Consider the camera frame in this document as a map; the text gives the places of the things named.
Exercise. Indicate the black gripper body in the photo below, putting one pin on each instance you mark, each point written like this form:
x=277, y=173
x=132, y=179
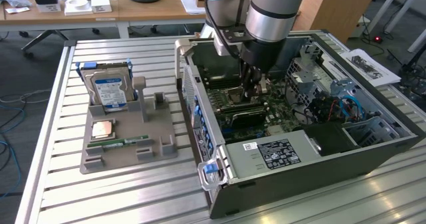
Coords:
x=263, y=54

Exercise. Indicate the graphics card with black cooler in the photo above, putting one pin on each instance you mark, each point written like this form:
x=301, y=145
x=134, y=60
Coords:
x=248, y=120

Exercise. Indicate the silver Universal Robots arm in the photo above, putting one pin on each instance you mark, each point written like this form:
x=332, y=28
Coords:
x=273, y=22

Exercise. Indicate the metal socket cover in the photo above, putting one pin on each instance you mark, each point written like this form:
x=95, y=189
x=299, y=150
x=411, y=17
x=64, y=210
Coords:
x=264, y=84

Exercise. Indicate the black RAM slot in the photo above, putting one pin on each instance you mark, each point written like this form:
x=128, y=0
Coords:
x=227, y=85
x=223, y=78

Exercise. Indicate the CPU socket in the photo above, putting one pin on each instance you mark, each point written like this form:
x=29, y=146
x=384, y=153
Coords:
x=236, y=96

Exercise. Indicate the black RAM stick with sticker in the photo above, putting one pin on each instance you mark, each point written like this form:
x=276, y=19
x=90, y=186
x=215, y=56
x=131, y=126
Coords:
x=234, y=109

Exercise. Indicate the green motherboard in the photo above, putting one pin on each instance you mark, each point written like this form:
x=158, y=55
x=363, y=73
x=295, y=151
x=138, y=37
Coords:
x=283, y=114

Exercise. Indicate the blue expansion slot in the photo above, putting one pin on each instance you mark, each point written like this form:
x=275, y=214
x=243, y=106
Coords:
x=227, y=130

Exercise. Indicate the white paper stack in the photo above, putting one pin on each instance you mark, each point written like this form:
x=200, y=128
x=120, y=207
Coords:
x=191, y=5

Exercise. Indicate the grey power supply unit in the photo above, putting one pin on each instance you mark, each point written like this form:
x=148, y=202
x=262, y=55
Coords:
x=247, y=164

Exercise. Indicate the printed paper sheets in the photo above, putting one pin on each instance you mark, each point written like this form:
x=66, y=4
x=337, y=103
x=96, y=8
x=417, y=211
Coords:
x=369, y=69

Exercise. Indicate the power strip with red light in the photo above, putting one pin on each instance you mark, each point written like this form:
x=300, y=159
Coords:
x=377, y=39

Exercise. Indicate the wooden office desk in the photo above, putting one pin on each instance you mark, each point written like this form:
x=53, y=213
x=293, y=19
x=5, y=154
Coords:
x=34, y=17
x=160, y=12

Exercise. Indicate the blue case latch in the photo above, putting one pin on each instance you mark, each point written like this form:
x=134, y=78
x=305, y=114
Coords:
x=210, y=170

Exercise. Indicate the grey parts rack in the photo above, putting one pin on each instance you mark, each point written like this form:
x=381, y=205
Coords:
x=134, y=129

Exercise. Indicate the hard disk with blue label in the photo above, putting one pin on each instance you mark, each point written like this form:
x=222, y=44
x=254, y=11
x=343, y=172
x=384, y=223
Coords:
x=108, y=91

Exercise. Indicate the open dark PC case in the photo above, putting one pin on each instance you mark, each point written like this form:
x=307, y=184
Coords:
x=300, y=184

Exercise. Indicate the metal disk bay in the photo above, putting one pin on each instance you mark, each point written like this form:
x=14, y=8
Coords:
x=383, y=131

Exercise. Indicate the black tripod stand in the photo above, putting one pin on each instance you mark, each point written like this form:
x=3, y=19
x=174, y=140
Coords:
x=411, y=68

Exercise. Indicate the green RAM stick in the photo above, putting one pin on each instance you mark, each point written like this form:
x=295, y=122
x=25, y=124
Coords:
x=115, y=142

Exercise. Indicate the blue disk caddy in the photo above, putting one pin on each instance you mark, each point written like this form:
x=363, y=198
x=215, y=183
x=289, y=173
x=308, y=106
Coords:
x=90, y=65

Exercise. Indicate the copper-toned CPU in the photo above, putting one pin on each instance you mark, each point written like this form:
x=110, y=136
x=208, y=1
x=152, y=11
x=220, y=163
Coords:
x=102, y=129

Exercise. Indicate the small white box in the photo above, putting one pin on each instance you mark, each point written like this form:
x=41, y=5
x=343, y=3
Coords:
x=100, y=4

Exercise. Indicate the flat white box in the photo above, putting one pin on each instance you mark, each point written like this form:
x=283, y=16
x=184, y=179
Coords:
x=78, y=12

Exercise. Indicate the white tape roll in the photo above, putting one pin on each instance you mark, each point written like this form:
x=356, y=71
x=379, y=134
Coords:
x=71, y=2

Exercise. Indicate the grey office chair base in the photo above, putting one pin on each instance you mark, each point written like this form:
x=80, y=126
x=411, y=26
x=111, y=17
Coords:
x=47, y=35

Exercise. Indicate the white box with black lid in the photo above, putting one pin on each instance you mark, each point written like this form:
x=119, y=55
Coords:
x=50, y=8

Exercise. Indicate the white card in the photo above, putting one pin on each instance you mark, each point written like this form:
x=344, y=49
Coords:
x=17, y=10

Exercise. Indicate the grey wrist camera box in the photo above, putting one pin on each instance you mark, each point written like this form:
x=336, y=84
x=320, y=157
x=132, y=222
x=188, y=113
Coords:
x=224, y=48

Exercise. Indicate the white wall box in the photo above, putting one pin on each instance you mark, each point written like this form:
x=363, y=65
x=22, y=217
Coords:
x=357, y=30

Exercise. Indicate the white table frame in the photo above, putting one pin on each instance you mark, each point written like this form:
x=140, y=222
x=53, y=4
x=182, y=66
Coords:
x=389, y=29

